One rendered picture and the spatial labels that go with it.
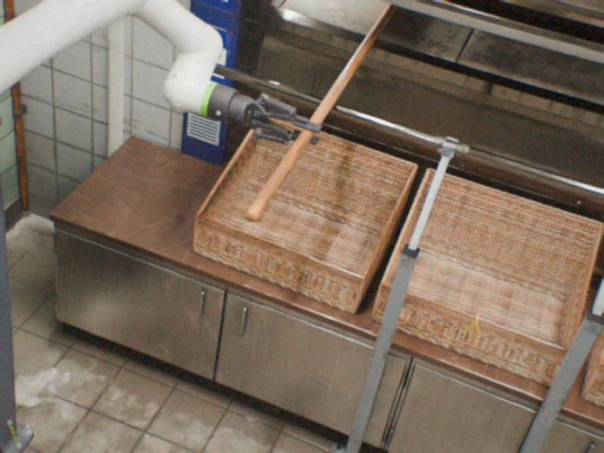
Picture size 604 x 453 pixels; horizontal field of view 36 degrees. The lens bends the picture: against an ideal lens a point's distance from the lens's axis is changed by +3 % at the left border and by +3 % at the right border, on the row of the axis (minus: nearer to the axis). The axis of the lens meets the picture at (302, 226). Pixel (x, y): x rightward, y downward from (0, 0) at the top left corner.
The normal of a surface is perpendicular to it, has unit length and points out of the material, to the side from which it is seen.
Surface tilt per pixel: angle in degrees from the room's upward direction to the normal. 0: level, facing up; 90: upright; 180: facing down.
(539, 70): 0
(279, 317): 90
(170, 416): 0
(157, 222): 0
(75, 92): 90
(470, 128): 70
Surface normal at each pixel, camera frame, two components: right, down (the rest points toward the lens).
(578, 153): -0.28, 0.26
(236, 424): 0.14, -0.76
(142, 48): -0.35, 0.55
